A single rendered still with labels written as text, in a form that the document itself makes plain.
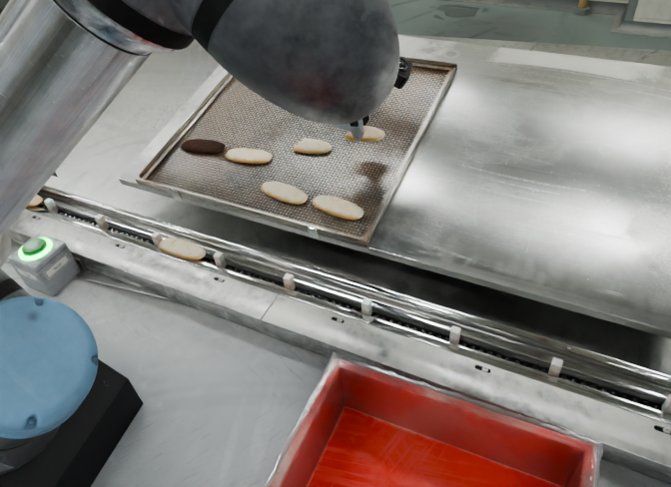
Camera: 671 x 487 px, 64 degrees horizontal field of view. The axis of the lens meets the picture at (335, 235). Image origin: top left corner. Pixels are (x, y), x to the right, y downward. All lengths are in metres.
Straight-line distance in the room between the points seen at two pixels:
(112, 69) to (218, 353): 0.56
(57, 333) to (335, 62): 0.36
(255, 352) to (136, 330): 0.21
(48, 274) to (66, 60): 0.69
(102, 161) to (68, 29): 1.01
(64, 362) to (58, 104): 0.25
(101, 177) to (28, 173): 0.87
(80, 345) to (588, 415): 0.59
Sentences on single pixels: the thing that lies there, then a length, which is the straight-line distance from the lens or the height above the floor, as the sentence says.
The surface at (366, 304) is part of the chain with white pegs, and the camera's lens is 0.82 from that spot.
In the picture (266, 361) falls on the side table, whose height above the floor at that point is 0.82.
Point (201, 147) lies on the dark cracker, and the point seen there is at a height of 0.92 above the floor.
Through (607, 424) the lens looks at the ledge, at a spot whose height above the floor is 0.86.
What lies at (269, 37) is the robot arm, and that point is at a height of 1.39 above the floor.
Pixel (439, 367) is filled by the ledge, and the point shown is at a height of 0.86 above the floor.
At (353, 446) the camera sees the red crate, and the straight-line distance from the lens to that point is 0.75.
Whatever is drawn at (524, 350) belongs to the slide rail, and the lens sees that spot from 0.82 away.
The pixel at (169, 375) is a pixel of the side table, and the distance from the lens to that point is 0.87.
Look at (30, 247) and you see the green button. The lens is 1.06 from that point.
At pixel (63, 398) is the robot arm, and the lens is 0.55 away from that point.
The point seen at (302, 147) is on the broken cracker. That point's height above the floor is 0.93.
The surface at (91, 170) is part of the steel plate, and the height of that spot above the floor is 0.82.
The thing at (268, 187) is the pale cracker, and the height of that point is 0.91.
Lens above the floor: 1.50
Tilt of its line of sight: 42 degrees down
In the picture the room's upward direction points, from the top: 6 degrees counter-clockwise
